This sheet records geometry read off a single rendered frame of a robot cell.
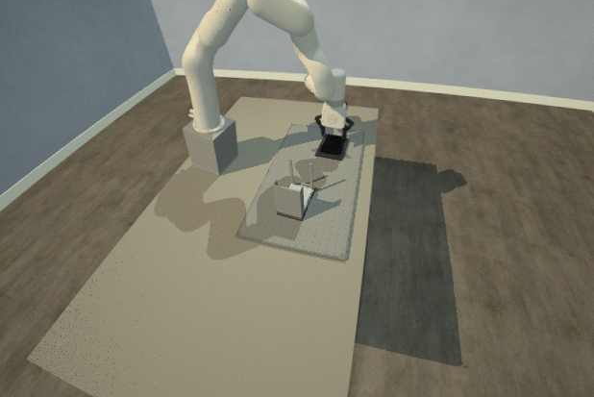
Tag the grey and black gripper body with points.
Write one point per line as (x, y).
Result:
(333, 118)

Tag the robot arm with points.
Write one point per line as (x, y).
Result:
(295, 18)

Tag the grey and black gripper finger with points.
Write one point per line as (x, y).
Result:
(319, 123)
(346, 128)

